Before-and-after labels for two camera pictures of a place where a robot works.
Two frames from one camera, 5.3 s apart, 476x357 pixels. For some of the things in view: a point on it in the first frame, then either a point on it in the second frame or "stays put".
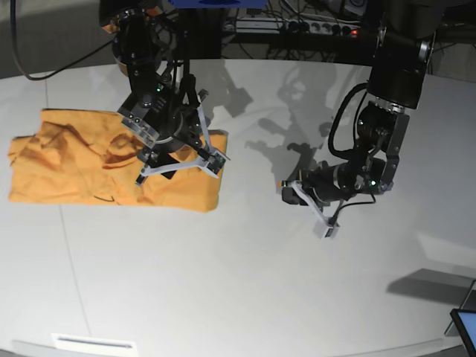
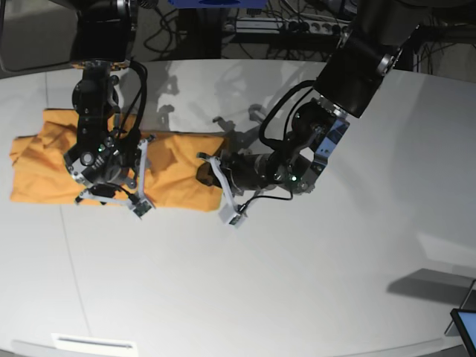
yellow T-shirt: (90, 156) stays put
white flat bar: (93, 344) stays put
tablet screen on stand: (464, 320) stays put
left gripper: (174, 121) to (111, 169)
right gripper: (326, 184) to (238, 172)
